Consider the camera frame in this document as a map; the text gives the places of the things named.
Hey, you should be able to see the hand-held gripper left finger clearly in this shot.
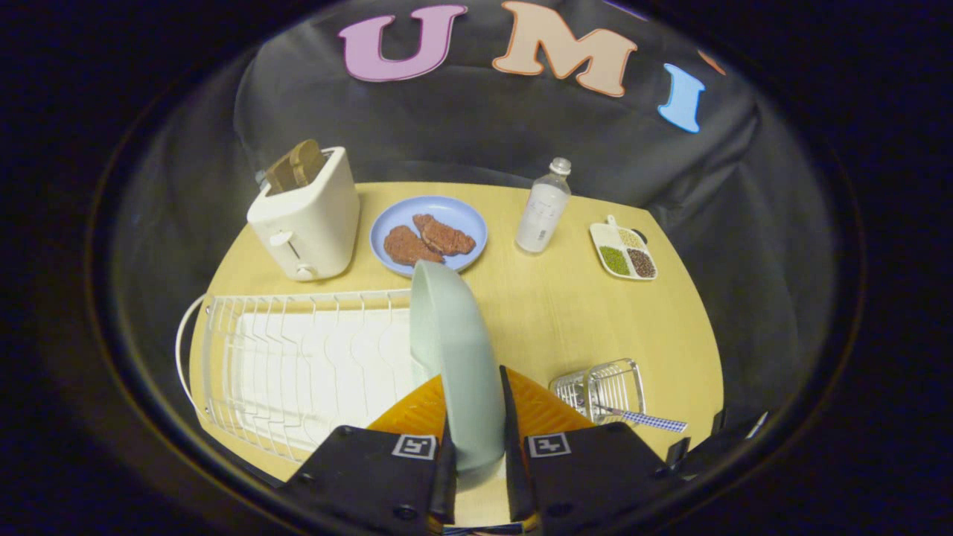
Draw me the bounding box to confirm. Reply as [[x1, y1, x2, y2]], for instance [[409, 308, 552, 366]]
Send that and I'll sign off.
[[281, 374, 457, 536]]

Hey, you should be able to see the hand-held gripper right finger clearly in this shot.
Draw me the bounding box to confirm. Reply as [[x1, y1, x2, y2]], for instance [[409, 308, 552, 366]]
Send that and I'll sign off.
[[499, 365, 689, 536]]

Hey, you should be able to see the silver wire basket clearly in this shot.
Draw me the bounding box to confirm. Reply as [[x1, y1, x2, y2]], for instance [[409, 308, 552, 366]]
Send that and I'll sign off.
[[549, 358, 647, 425]]

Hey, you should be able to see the pale green plate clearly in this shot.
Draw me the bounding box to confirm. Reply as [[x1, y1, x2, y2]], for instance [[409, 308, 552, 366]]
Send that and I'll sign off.
[[409, 260, 506, 473]]

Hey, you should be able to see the spoon with blue checkered handle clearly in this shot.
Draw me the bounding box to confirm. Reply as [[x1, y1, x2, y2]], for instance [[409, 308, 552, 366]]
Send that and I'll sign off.
[[592, 402, 688, 433]]

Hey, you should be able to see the white wire dish rack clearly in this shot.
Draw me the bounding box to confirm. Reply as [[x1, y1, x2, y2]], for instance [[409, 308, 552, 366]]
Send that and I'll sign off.
[[176, 289, 436, 464]]

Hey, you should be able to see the white divided dish with grains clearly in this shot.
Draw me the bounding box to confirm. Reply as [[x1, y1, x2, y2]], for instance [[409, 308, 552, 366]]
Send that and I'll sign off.
[[589, 215, 659, 281]]

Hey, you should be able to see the blue plate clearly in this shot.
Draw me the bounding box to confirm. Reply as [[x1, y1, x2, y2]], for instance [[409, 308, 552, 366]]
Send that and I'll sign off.
[[369, 196, 488, 278]]

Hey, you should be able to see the reddish brown meat patty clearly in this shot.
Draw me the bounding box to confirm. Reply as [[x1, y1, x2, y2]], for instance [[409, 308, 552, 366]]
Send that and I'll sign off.
[[412, 214, 477, 257], [383, 225, 445, 267]]

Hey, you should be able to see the clear plastic bottle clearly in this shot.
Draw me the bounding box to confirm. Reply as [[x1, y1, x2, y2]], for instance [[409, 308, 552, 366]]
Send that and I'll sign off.
[[515, 157, 573, 255]]

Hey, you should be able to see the cream white toaster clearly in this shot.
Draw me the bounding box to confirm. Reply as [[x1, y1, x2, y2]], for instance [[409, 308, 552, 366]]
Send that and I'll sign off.
[[246, 146, 361, 282]]

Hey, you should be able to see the brown toast slice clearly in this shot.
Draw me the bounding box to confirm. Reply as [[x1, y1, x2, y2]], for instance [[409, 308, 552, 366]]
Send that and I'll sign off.
[[289, 139, 328, 188], [264, 154, 296, 196]]

